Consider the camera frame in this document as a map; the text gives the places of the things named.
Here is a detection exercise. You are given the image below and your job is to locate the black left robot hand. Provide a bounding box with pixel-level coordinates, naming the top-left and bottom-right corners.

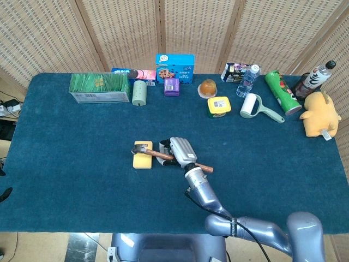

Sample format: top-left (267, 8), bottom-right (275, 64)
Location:
top-left (0, 169), bottom-right (14, 203)

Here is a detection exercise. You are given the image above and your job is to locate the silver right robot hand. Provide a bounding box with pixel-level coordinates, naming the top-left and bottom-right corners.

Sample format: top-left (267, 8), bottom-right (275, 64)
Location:
top-left (158, 136), bottom-right (198, 168)

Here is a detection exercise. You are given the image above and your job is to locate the wooden handle claw hammer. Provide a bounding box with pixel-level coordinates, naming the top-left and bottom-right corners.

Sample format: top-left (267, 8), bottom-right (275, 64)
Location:
top-left (131, 144), bottom-right (214, 174)

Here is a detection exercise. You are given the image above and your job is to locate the yellow sponge block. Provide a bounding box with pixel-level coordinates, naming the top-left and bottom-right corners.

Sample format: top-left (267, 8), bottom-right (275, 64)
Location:
top-left (133, 140), bottom-right (154, 170)

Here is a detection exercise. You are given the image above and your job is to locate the green tub with yellow lid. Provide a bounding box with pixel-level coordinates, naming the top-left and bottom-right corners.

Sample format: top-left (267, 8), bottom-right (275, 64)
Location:
top-left (207, 96), bottom-right (232, 119)

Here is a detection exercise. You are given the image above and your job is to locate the small purple carton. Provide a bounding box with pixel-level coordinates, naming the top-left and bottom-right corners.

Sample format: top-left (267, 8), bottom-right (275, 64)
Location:
top-left (164, 78), bottom-right (180, 97)

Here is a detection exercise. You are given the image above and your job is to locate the orange jelly cup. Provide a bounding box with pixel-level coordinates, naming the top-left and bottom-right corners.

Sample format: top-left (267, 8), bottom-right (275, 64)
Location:
top-left (198, 79), bottom-right (218, 98)

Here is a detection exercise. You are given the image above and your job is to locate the light green cylinder case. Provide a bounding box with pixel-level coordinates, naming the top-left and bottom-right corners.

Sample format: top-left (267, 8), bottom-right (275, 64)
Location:
top-left (131, 80), bottom-right (148, 106)

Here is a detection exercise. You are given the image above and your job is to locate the blue table cloth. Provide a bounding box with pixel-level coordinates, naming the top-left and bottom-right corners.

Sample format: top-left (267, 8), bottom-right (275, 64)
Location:
top-left (0, 72), bottom-right (349, 235)

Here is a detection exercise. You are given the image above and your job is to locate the light green lint roller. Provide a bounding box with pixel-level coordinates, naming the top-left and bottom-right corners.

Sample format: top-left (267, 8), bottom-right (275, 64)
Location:
top-left (239, 93), bottom-right (285, 123)

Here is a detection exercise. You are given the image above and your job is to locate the blue chocolate chip cookie box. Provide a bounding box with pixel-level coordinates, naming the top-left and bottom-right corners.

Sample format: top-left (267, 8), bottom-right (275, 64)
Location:
top-left (155, 53), bottom-right (196, 84)

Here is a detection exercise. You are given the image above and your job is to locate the white power strip with plugs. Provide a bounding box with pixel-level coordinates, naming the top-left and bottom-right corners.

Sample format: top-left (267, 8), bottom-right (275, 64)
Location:
top-left (0, 98), bottom-right (23, 117)

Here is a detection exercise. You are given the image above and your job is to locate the blue sandwich cookie box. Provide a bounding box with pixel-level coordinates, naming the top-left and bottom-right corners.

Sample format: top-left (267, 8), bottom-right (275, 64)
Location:
top-left (111, 68), bottom-right (157, 87)

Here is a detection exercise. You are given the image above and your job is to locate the clear plastic water bottle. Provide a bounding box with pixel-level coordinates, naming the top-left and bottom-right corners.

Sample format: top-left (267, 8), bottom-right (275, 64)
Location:
top-left (236, 64), bottom-right (262, 98)

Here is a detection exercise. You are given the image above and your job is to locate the black and white snack pack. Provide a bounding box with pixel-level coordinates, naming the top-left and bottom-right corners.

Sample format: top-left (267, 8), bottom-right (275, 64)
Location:
top-left (220, 62), bottom-right (253, 83)

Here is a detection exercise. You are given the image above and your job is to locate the blue-grey robot torso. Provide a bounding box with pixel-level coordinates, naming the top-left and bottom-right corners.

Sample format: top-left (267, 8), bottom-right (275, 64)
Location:
top-left (107, 233), bottom-right (227, 262)

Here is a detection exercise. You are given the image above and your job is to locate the green tissue box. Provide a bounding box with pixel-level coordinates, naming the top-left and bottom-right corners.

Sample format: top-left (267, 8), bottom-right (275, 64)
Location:
top-left (68, 72), bottom-right (131, 104)

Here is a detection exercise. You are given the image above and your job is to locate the green chips can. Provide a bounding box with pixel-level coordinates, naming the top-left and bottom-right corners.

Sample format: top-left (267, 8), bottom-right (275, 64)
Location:
top-left (264, 70), bottom-right (303, 116)

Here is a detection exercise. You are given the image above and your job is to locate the woven folding screen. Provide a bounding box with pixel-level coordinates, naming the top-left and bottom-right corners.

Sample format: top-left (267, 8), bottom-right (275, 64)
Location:
top-left (0, 0), bottom-right (349, 92)

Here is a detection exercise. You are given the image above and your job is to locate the yellow plush toy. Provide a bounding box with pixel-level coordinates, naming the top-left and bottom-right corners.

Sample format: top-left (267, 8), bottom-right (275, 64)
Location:
top-left (299, 91), bottom-right (342, 141)

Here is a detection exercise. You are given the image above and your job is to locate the dark drink bottle white label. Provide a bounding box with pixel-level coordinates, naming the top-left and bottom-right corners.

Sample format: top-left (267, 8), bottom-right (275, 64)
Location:
top-left (293, 60), bottom-right (336, 102)

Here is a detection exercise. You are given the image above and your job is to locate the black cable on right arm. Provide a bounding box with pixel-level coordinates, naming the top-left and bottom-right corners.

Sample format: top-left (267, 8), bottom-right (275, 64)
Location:
top-left (185, 188), bottom-right (273, 262)

